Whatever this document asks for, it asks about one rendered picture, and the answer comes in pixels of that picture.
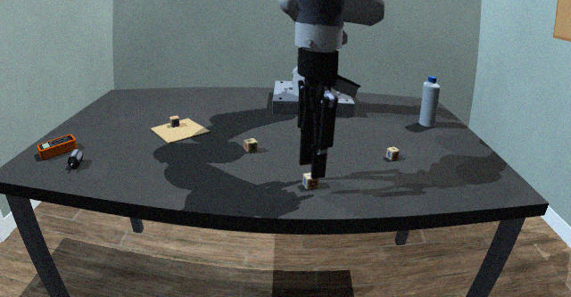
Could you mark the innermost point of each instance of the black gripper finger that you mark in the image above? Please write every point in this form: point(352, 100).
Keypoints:
point(324, 129)
point(305, 122)

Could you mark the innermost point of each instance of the orange digital multimeter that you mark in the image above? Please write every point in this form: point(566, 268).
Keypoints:
point(56, 147)

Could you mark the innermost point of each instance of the grey bottle with blue cap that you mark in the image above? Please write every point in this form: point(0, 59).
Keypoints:
point(429, 104)

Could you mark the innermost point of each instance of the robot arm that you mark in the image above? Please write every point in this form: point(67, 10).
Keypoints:
point(319, 28)

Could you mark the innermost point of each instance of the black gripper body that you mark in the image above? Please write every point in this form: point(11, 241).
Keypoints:
point(320, 68)

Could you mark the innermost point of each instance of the beige mat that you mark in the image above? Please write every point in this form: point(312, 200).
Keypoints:
point(186, 129)

